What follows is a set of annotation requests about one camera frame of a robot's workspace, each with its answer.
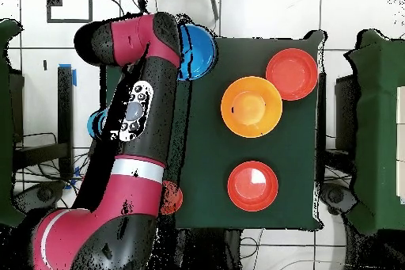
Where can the large yellow-orange bowl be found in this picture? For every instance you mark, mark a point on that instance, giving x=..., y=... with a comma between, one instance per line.
x=251, y=107

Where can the large orange bowl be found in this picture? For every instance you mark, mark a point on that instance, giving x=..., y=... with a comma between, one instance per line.
x=252, y=186
x=294, y=70

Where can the large blue bowl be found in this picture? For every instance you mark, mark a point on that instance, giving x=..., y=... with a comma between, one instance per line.
x=201, y=51

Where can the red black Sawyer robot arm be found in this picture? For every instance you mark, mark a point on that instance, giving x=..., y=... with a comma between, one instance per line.
x=136, y=194

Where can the dark green table cloth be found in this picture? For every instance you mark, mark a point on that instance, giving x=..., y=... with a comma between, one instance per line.
x=221, y=149

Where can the small orange bowl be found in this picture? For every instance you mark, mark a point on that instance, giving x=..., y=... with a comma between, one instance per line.
x=172, y=198

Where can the small blue bowl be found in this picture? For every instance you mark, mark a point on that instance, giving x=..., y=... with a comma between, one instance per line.
x=94, y=123

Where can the blue tape strip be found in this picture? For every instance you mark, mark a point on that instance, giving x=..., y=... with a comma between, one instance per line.
x=74, y=78

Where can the black office chair base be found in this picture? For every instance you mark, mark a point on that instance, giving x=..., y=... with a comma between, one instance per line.
x=335, y=195
x=41, y=194

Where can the green cloth covered side table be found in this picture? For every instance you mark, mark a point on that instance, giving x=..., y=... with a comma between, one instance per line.
x=6, y=108
x=379, y=124

